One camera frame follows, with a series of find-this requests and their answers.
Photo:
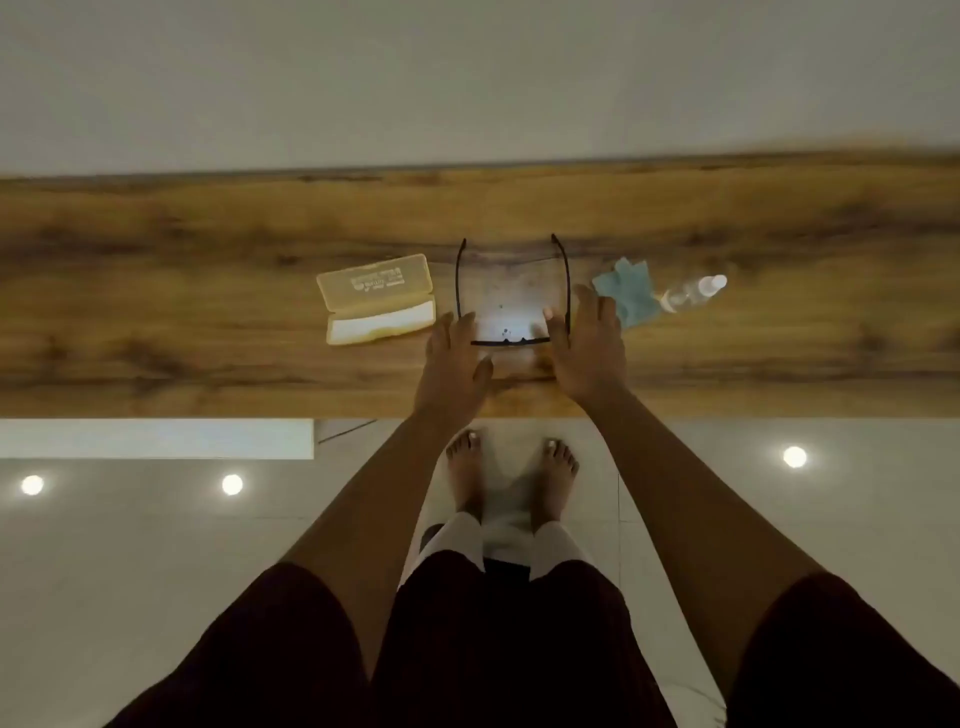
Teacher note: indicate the person's left hand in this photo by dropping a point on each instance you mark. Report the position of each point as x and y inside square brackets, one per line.
[450, 375]

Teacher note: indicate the person's right hand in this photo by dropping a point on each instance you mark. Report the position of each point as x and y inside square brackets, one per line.
[592, 352]

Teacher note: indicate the blue cleaning cloth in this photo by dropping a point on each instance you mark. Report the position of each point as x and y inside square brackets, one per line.
[626, 292]

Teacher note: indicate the black framed eyeglasses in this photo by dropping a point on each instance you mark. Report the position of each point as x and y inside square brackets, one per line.
[517, 343]

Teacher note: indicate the clear spray bottle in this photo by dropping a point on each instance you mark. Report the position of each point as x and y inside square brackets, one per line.
[686, 294]

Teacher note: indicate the yellow translucent glasses case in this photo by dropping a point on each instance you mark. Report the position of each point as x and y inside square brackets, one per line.
[375, 289]

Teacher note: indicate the person's right forearm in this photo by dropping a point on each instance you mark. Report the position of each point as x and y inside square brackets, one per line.
[697, 540]

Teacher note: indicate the person's left forearm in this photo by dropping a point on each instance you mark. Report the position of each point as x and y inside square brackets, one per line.
[375, 525]

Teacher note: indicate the person's left foot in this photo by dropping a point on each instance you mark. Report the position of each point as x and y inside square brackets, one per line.
[466, 472]

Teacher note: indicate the person's foot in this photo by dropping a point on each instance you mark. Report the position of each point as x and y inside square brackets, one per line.
[466, 472]
[553, 480]

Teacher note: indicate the person's right foot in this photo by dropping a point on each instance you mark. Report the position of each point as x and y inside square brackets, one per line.
[553, 480]

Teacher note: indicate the white trousers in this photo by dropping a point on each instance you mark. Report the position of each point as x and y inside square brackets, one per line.
[457, 536]

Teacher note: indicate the dark maroon garment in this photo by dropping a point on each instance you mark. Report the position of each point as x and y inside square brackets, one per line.
[510, 645]

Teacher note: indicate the white cabinet drawer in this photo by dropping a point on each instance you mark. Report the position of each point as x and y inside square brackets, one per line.
[150, 439]

